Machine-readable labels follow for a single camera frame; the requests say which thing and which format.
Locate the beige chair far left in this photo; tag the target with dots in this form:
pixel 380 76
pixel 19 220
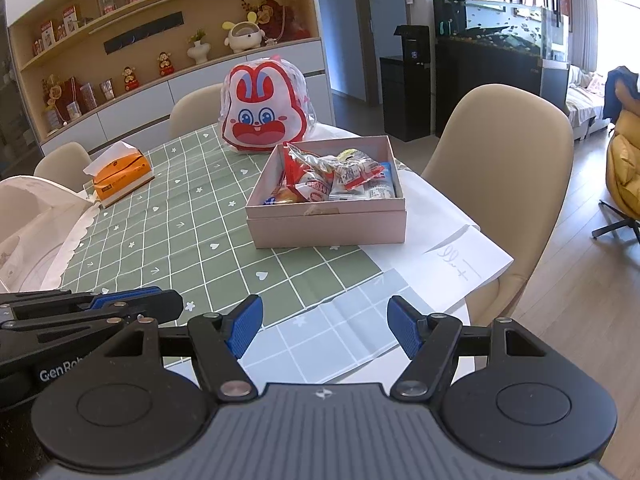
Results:
pixel 65 166

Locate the blue candy packet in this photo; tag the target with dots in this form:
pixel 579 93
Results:
pixel 381 186

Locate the black water dispenser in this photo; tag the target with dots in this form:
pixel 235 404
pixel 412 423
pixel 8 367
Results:
pixel 406 85

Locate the red white bunny bag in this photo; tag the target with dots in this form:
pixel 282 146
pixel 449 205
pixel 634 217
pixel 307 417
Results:
pixel 264 103

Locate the fish tank cabinet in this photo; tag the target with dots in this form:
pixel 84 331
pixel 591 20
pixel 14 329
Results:
pixel 483 42

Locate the red figurine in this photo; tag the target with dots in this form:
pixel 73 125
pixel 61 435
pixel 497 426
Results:
pixel 130 79
pixel 165 66

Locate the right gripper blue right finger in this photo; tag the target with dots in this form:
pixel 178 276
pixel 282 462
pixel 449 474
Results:
pixel 430 342

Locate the orange tissue box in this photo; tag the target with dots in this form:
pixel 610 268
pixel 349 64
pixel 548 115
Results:
pixel 118 172

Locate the pink cardboard box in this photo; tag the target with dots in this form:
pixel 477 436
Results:
pixel 350 222

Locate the beige chair right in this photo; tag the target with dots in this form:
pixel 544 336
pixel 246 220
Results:
pixel 505 159

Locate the white chair near left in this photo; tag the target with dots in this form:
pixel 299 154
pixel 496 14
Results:
pixel 42 224

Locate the red figurine right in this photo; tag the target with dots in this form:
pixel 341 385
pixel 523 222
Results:
pixel 165 66

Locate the white round plush toy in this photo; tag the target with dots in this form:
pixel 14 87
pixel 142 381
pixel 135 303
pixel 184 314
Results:
pixel 245 35

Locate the red snack bag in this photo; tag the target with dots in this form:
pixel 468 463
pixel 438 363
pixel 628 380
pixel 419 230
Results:
pixel 309 176

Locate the white paper sheet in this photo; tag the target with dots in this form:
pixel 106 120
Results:
pixel 445 255

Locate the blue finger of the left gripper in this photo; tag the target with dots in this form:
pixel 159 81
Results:
pixel 103 300
pixel 53 314

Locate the red plush toy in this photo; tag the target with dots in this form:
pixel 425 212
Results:
pixel 279 23

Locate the white ceramic vase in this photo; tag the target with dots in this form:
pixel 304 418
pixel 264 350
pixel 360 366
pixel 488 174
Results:
pixel 199 48

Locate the beige chair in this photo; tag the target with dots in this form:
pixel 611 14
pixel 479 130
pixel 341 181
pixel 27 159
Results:
pixel 65 166
pixel 196 110
pixel 505 159

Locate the red figurine left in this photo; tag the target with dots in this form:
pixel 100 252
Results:
pixel 130 79

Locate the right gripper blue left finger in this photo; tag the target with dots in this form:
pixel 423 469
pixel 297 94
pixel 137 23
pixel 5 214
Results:
pixel 218 342

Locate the green grid tablecloth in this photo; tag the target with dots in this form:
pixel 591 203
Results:
pixel 325 308

